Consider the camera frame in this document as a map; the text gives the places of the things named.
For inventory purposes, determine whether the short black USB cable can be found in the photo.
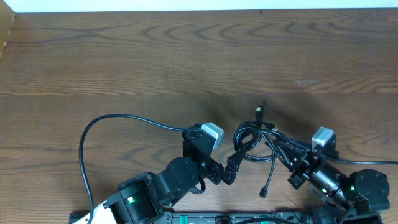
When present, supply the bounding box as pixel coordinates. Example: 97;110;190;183
259;132;277;199

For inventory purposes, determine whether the left camera cable black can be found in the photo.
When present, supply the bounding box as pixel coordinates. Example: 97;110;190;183
78;113;187;224

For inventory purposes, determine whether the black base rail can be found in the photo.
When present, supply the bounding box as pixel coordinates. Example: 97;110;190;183
68;210;383;224

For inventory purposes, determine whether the camera cable black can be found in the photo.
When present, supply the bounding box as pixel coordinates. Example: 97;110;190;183
325;155;398;166
78;113;187;224

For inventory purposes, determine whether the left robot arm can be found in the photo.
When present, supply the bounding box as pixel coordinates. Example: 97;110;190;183
69;123;248;223

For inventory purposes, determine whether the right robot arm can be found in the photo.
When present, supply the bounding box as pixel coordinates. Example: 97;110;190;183
272;134;390;222

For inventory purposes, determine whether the right camera cable black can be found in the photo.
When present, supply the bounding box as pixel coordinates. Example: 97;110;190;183
325;155;398;166

